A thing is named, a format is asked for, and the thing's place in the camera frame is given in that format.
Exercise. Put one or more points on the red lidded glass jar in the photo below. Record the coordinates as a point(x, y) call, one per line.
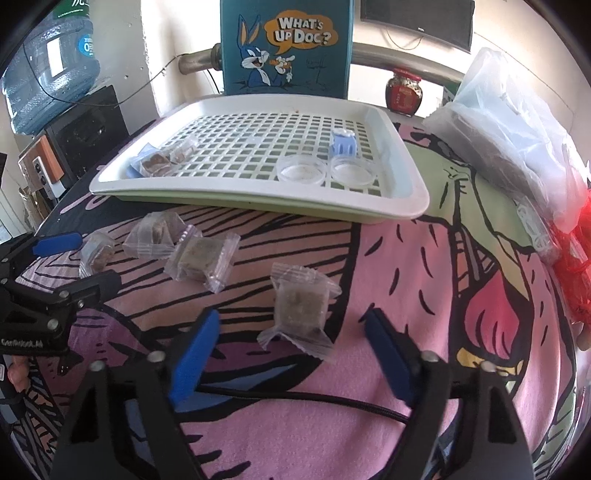
point(404, 94)

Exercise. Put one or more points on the clear round plastic lid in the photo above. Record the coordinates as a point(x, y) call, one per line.
point(353, 173)
point(300, 171)

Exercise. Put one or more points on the small clear plastic packet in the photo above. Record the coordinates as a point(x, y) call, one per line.
point(535, 226)

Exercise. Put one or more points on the black wall television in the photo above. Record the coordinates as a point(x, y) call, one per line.
point(415, 18)

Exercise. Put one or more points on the orange and white appliance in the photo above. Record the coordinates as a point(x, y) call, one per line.
point(39, 168)

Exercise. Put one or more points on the blue water jug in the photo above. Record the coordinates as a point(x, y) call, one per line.
point(51, 69)

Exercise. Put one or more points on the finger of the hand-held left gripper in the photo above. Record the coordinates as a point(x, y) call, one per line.
point(57, 244)
point(87, 286)

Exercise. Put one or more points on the brown cube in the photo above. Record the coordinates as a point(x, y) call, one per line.
point(154, 161)
point(298, 309)
point(150, 233)
point(98, 253)
point(201, 258)
point(182, 151)

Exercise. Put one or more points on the green carton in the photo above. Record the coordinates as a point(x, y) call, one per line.
point(447, 95)

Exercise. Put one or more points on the metal pipe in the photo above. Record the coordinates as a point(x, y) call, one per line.
point(198, 60)

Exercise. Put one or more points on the blue cartoon rabbit tote bag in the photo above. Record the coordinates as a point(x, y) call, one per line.
point(314, 69)

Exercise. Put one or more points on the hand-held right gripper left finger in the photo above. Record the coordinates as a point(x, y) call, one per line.
point(194, 364)

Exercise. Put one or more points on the light green plastic tray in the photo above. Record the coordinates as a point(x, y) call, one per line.
point(300, 213)

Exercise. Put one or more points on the red plastic bag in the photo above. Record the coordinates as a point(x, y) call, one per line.
point(577, 258)

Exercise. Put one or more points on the person's left hand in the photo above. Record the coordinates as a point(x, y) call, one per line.
point(16, 374)

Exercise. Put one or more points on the clear plastic bag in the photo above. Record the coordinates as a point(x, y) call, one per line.
point(498, 129)

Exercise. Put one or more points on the white perforated plastic tray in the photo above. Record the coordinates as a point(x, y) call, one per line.
point(406, 175)

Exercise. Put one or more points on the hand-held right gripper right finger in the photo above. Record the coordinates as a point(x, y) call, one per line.
point(390, 355)

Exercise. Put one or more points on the pink printed blanket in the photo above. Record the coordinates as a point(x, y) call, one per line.
point(415, 277)

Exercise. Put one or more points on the black cabinet box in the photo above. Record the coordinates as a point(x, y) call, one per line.
point(87, 129)

